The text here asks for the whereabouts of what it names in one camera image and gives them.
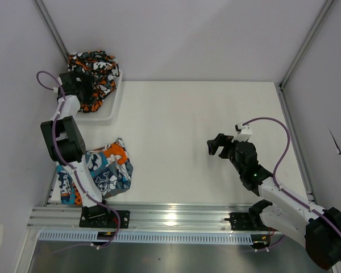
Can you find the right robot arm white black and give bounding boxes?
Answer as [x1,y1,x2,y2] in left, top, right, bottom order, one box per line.
[207,134,341,270]

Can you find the white slotted cable duct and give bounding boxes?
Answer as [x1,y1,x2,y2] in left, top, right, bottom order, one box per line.
[38,230,278,245]

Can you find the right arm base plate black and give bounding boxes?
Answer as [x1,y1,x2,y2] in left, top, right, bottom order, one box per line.
[224,212,268,231]

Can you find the black orange camouflage shorts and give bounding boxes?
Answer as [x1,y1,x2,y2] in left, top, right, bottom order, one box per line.
[68,50,120,113]

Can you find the right side aluminium rail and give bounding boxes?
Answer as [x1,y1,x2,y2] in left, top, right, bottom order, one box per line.
[275,84,316,203]

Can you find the blue orange patterned shorts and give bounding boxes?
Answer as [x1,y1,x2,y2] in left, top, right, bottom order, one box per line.
[56,138,133,205]

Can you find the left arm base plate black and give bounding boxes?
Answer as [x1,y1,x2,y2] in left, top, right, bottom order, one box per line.
[79,205,130,229]

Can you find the left aluminium frame post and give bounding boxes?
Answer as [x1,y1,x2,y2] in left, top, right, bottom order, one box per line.
[33,0,68,61]

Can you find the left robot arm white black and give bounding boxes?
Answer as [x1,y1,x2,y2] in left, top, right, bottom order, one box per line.
[36,71,112,228]

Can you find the white plastic basket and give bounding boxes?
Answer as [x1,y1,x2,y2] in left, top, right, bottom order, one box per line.
[74,69,124,124]

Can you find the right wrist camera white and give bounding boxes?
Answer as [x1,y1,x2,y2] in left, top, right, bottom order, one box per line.
[232,123,252,142]

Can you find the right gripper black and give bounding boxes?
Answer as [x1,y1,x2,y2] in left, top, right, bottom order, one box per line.
[207,134,246,175]

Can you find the right aluminium frame post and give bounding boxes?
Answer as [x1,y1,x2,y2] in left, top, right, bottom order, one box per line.
[278,0,338,91]

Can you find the aluminium mounting rail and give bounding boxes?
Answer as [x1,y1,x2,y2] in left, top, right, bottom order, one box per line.
[27,203,336,234]

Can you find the aluminium frame post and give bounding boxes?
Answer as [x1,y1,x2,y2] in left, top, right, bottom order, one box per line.
[33,0,68,61]
[278,0,338,91]

